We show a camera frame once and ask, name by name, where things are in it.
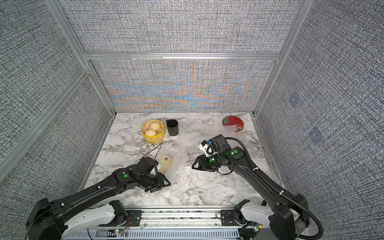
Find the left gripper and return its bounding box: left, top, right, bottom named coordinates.
left=138, top=172, right=173, bottom=193

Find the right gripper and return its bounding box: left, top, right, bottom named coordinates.
left=191, top=154, right=224, bottom=172

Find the cream plate with calligraphy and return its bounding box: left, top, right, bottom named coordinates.
left=156, top=154, right=173, bottom=174

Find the red floral plate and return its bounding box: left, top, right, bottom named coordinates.
left=222, top=116, right=245, bottom=133

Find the bubble white plate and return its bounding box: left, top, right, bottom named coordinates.
left=157, top=146, right=189, bottom=183

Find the bubble wrap around orange plate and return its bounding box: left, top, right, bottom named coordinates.
left=176, top=121, right=236, bottom=151

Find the bubble dark red plate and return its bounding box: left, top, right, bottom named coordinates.
left=223, top=137, right=273, bottom=190

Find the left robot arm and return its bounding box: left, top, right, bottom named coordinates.
left=25, top=165, right=171, bottom=240

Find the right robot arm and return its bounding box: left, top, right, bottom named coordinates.
left=192, top=147, right=324, bottom=240

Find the lower steamed bun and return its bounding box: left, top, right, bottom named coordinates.
left=145, top=129, right=157, bottom=137

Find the steamed bun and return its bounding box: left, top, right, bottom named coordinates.
left=150, top=121, right=162, bottom=131
left=145, top=129, right=157, bottom=137

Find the yellow bamboo steamer basket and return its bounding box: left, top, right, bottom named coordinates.
left=141, top=120, right=166, bottom=143

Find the black cup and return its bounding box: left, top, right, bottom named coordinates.
left=166, top=119, right=179, bottom=136

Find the upper steamed bun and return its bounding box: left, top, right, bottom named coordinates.
left=150, top=121, right=162, bottom=131

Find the left base circuit board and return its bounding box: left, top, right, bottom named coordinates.
left=115, top=230, right=128, bottom=236

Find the base circuit board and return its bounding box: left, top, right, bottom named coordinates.
left=115, top=230, right=128, bottom=236
left=252, top=226, right=260, bottom=235

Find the right base circuit board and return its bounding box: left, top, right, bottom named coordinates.
left=252, top=226, right=260, bottom=235

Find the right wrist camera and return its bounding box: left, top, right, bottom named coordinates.
left=199, top=135, right=231, bottom=157

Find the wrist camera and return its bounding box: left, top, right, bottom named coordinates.
left=136, top=157, right=159, bottom=177
left=199, top=135, right=231, bottom=157

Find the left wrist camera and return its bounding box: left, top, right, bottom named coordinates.
left=136, top=157, right=159, bottom=177

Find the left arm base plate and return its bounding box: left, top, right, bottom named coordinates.
left=111, top=210, right=143, bottom=227

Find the left camera cable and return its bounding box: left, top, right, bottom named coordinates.
left=140, top=142, right=165, bottom=161

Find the aluminium front rail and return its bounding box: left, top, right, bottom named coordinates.
left=55, top=206, right=250, bottom=232

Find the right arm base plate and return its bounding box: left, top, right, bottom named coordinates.
left=220, top=210, right=244, bottom=227

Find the right corrugated cable conduit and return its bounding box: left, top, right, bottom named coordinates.
left=224, top=137, right=324, bottom=240

